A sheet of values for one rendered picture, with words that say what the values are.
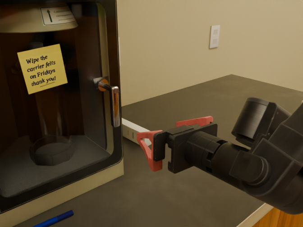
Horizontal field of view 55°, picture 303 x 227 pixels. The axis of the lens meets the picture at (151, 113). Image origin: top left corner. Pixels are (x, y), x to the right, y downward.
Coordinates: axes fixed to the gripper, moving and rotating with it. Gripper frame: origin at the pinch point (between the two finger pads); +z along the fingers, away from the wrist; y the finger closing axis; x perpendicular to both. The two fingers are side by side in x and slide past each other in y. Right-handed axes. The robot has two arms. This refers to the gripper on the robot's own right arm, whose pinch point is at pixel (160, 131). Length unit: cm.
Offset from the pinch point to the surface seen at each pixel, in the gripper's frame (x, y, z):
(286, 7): -29, -161, 64
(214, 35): -13, -89, 62
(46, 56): -13.7, 15.1, 14.3
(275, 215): 33, -38, -6
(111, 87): -7.1, 4.0, 10.8
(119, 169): 16.5, -1.9, 18.3
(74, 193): 18.4, 10.6, 17.9
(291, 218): 41, -53, -5
